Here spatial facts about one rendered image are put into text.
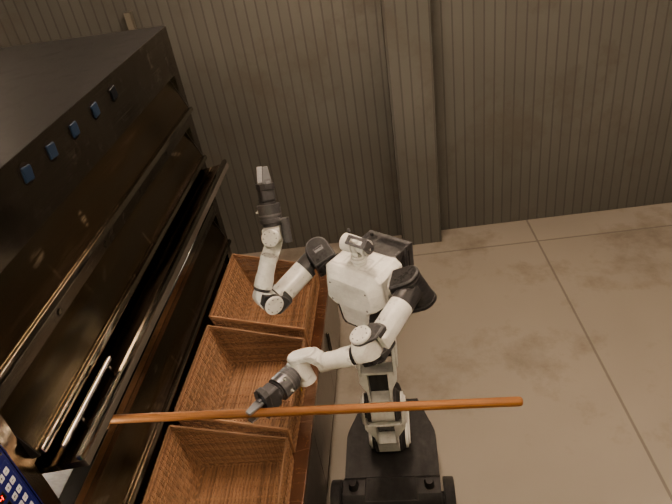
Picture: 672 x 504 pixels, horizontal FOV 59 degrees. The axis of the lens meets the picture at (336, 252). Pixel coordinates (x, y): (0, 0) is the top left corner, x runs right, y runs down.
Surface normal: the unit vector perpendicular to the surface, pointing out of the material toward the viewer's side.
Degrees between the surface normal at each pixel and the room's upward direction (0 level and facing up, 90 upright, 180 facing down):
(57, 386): 70
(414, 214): 90
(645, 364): 0
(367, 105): 90
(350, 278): 45
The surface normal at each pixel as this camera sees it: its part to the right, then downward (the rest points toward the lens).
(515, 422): -0.14, -0.82
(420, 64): 0.00, 0.57
